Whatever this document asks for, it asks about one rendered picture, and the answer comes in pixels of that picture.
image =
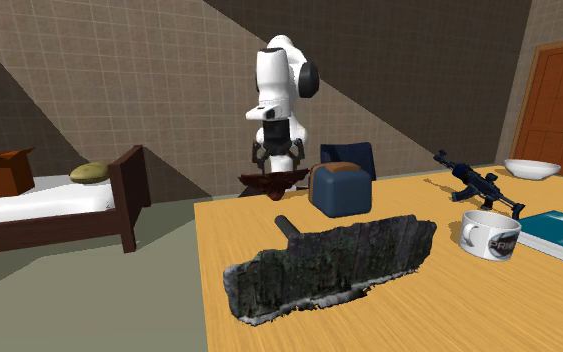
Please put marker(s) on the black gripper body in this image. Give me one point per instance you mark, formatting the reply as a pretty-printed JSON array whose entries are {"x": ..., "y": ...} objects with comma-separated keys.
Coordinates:
[{"x": 276, "y": 132}]

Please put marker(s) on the light wooden table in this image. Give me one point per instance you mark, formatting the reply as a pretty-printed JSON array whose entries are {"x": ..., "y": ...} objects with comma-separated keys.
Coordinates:
[{"x": 456, "y": 302}]

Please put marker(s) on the blue toaster with brown top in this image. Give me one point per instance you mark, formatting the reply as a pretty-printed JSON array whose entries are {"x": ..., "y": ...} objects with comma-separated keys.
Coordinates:
[{"x": 342, "y": 192}]

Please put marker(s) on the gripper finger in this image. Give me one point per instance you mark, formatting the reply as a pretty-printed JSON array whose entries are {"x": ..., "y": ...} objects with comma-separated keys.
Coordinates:
[
  {"x": 295, "y": 152},
  {"x": 261, "y": 155}
]

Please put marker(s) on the orange wooden door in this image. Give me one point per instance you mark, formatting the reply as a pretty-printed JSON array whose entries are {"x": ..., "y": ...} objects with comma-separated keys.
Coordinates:
[{"x": 556, "y": 107}]

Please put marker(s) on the dark wooden bed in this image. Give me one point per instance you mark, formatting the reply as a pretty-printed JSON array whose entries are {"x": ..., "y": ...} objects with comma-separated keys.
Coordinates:
[{"x": 42, "y": 204}]

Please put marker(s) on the dark blue chair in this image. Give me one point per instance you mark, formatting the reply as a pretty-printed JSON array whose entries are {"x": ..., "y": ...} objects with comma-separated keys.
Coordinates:
[{"x": 354, "y": 153}]

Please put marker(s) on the dark grey mossy slab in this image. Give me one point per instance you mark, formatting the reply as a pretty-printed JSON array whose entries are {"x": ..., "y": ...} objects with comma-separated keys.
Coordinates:
[{"x": 330, "y": 265}]

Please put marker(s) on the dark red robot stand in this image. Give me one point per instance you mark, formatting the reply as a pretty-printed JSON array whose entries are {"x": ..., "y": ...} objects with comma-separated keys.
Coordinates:
[{"x": 273, "y": 184}]

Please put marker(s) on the black cylinder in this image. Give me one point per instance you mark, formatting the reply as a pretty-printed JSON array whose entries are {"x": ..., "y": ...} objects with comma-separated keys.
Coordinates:
[{"x": 286, "y": 225}]

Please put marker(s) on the blue and black toy rifle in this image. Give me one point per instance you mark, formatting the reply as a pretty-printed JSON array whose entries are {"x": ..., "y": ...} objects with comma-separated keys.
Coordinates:
[{"x": 481, "y": 185}]

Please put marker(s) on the teal book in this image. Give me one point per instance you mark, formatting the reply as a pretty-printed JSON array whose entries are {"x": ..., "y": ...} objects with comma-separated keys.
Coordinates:
[{"x": 561, "y": 234}]

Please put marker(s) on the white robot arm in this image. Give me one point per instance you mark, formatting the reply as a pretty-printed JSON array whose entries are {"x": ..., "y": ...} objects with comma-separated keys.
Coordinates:
[{"x": 273, "y": 73}]

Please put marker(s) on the white bowl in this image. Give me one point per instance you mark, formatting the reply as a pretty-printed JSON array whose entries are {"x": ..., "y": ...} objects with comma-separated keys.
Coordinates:
[{"x": 532, "y": 168}]

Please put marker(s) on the white printed mug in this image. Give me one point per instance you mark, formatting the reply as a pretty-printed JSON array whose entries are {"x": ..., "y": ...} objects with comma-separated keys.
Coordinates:
[{"x": 481, "y": 236}]

